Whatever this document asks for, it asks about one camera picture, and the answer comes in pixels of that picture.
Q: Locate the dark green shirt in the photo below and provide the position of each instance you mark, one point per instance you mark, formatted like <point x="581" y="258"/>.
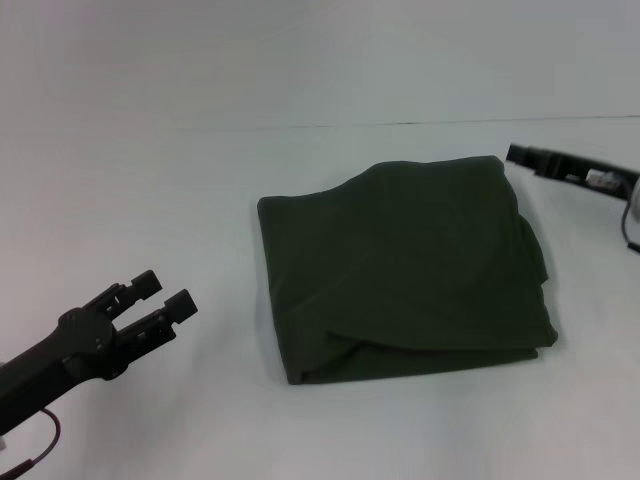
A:
<point x="400" y="260"/>

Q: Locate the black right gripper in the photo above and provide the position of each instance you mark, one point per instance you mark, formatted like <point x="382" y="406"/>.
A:
<point x="570" y="167"/>

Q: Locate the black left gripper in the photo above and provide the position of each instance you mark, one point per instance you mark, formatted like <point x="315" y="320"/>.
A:
<point x="75" y="345"/>

